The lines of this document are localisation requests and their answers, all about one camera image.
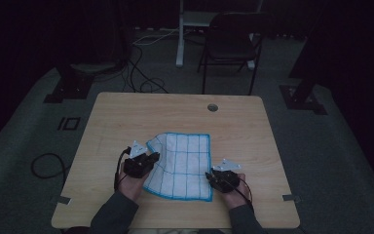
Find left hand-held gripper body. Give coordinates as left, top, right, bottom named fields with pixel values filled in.
left=123, top=139, right=154, bottom=179

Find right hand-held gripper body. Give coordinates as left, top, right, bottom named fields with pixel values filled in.
left=207, top=158, right=243, bottom=194

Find white cloth with blue grid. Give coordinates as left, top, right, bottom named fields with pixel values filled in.
left=142, top=132, right=214, bottom=203

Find person's right hand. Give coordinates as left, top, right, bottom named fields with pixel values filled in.
left=220, top=173, right=253, bottom=211

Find person's left hand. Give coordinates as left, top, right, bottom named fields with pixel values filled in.
left=115, top=162, right=151, bottom=205

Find black stand with flat base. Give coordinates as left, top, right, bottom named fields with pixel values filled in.
left=43, top=62, right=119, bottom=105
left=279, top=28, right=328, bottom=116

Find black folding chair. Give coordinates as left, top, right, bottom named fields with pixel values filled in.
left=197, top=12, right=276, bottom=97

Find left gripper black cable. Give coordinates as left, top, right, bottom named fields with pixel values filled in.
left=113, top=146, right=132, bottom=192

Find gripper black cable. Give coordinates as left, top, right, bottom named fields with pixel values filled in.
left=211, top=169, right=255, bottom=213
left=113, top=146, right=132, bottom=192

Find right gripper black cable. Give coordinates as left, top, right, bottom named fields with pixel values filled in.
left=211, top=169, right=255, bottom=213

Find black tangled floor cables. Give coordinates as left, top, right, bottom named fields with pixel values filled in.
left=122, top=43, right=170, bottom=96

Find black looped floor cable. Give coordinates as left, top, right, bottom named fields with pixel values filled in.
left=30, top=152, right=70, bottom=183

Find white floor cable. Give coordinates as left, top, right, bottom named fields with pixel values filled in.
left=131, top=28, right=180, bottom=47

